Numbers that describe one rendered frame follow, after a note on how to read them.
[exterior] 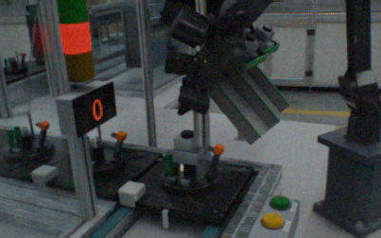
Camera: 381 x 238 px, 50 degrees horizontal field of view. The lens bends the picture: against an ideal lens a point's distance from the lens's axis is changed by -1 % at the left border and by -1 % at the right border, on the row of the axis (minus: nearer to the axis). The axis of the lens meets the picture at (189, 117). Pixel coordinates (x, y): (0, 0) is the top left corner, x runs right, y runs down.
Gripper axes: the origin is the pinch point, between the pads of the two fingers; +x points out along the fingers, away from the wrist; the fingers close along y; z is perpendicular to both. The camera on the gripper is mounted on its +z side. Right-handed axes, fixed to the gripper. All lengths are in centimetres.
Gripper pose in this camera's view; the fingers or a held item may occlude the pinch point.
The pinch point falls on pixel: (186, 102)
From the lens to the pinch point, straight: 89.9
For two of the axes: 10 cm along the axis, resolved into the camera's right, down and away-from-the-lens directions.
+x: -4.6, 7.4, 4.9
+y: -1.0, 5.1, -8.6
